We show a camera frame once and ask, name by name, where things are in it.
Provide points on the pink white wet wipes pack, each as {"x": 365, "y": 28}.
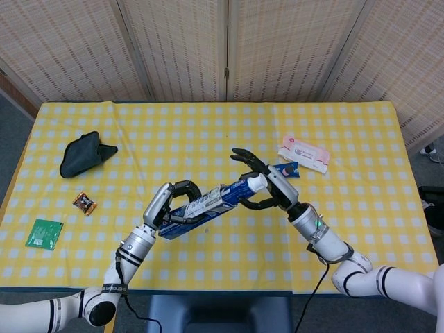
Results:
{"x": 305, "y": 152}

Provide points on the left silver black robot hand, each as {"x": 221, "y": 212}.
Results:
{"x": 157, "y": 204}

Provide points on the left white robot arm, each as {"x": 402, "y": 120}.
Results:
{"x": 137, "y": 243}

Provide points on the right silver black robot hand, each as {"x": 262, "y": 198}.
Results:
{"x": 282, "y": 189}

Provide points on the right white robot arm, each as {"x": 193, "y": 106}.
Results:
{"x": 326, "y": 239}

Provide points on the green sachet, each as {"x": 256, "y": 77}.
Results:
{"x": 43, "y": 234}

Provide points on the black bag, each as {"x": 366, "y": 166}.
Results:
{"x": 433, "y": 211}

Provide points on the woven bamboo screen panel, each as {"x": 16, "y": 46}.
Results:
{"x": 399, "y": 69}
{"x": 180, "y": 48}
{"x": 288, "y": 48}
{"x": 69, "y": 48}

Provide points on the blue Oreo cookie packet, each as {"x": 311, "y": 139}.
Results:
{"x": 290, "y": 170}

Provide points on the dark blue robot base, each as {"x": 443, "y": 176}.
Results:
{"x": 222, "y": 312}

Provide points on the brown orange snack packet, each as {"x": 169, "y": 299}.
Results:
{"x": 84, "y": 203}

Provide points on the dark green folded cloth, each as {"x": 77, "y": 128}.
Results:
{"x": 81, "y": 156}

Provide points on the yellow white checked tablecloth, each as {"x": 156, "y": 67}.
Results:
{"x": 222, "y": 138}

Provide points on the blue white Crest toothpaste tube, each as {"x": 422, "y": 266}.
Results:
{"x": 257, "y": 182}

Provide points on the blue Crest toothpaste box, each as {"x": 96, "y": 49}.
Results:
{"x": 208, "y": 206}

